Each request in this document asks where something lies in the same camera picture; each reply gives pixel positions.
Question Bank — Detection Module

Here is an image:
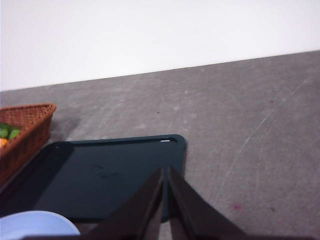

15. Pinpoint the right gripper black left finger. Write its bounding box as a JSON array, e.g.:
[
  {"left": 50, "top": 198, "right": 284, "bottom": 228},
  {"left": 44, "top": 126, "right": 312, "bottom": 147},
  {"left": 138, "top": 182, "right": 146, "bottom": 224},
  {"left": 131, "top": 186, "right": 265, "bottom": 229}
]
[{"left": 87, "top": 167, "right": 165, "bottom": 236}]

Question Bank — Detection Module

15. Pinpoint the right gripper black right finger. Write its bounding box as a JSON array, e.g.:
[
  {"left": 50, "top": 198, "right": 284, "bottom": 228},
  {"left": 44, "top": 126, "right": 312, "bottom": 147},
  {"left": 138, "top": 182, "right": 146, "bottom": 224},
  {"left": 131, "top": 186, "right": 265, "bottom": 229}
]
[{"left": 168, "top": 166, "right": 247, "bottom": 236}]

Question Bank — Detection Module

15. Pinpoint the blue round plate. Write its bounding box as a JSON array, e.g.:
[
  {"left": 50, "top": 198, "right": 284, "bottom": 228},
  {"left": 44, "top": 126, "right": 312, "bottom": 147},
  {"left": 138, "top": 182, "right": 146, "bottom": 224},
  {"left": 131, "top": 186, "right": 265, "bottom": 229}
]
[{"left": 0, "top": 210, "right": 81, "bottom": 237}]

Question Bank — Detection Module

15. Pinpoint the brown wicker basket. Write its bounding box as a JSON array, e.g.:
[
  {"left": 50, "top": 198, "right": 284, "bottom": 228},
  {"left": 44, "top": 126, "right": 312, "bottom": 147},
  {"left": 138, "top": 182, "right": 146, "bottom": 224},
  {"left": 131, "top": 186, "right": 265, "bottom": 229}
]
[{"left": 0, "top": 103, "right": 57, "bottom": 187}]

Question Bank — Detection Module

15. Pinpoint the dark teal cutting board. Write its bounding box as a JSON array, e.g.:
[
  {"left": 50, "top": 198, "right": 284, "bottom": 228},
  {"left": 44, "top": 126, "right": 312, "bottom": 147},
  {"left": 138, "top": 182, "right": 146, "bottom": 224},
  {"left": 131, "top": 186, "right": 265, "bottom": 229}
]
[{"left": 0, "top": 134, "right": 187, "bottom": 223}]

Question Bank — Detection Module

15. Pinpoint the glossy green pepper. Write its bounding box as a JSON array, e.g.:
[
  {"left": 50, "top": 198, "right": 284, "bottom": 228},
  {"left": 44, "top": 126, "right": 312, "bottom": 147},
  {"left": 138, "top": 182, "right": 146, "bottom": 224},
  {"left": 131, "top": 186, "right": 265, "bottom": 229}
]
[{"left": 8, "top": 127, "right": 22, "bottom": 140}]

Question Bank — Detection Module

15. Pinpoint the green leaf vegetable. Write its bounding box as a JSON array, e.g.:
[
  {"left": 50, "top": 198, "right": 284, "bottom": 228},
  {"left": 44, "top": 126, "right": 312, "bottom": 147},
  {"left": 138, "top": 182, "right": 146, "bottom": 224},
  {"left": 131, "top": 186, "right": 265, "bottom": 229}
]
[{"left": 0, "top": 122, "right": 11, "bottom": 138}]

